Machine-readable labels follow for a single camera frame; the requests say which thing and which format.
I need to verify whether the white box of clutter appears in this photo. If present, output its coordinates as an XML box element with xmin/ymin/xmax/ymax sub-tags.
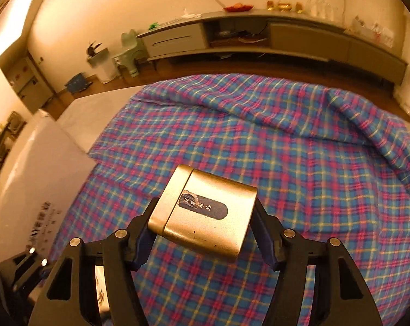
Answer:
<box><xmin>349</xmin><ymin>15</ymin><xmax>396</xmax><ymax>46</ymax></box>

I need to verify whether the blue plastic crate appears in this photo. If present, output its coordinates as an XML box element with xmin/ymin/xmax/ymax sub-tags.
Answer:
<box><xmin>65</xmin><ymin>74</ymin><xmax>90</xmax><ymax>93</ymax></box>

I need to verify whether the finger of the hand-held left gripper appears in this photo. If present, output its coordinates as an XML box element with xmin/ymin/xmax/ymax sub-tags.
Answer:
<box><xmin>0</xmin><ymin>244</ymin><xmax>56</xmax><ymax>293</ymax></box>

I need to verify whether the blue pink plaid cloth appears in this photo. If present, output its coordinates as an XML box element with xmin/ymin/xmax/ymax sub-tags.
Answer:
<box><xmin>49</xmin><ymin>73</ymin><xmax>410</xmax><ymax>326</ymax></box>

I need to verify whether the grey television cabinet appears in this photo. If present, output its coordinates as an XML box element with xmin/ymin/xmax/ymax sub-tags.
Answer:
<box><xmin>137</xmin><ymin>12</ymin><xmax>409</xmax><ymax>87</ymax></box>

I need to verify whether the group of clear glasses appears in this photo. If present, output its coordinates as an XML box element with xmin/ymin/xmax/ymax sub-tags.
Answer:
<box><xmin>307</xmin><ymin>0</ymin><xmax>341</xmax><ymax>19</ymax></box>

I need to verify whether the white cardboard box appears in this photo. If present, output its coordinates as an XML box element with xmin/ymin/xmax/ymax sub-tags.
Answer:
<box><xmin>0</xmin><ymin>109</ymin><xmax>110</xmax><ymax>316</ymax></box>

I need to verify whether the gold metal tin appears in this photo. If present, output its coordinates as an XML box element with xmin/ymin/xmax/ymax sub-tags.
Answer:
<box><xmin>147</xmin><ymin>164</ymin><xmax>259</xmax><ymax>263</ymax></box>

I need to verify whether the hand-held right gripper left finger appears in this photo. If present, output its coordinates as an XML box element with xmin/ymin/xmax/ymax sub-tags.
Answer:
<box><xmin>28</xmin><ymin>197</ymin><xmax>160</xmax><ymax>326</ymax></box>

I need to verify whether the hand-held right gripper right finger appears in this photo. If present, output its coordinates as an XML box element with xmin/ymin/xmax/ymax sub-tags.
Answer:
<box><xmin>249</xmin><ymin>199</ymin><xmax>384</xmax><ymax>326</ymax></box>

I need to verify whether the dark leafy plant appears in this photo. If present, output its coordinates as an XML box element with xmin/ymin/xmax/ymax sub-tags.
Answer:
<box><xmin>85</xmin><ymin>42</ymin><xmax>103</xmax><ymax>57</ymax></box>

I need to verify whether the white tall bin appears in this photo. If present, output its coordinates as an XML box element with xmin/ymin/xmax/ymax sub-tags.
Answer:
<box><xmin>88</xmin><ymin>48</ymin><xmax>119</xmax><ymax>84</ymax></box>

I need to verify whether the green child chair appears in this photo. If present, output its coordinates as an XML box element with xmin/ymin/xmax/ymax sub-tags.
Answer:
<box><xmin>113</xmin><ymin>30</ymin><xmax>148</xmax><ymax>79</ymax></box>

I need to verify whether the bright ceiling light panel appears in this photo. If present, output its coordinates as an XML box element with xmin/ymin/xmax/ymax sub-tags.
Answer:
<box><xmin>0</xmin><ymin>0</ymin><xmax>46</xmax><ymax>65</ymax></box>

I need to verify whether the white standing air conditioner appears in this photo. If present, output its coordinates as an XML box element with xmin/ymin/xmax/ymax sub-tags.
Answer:
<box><xmin>393</xmin><ymin>85</ymin><xmax>410</xmax><ymax>119</ymax></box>

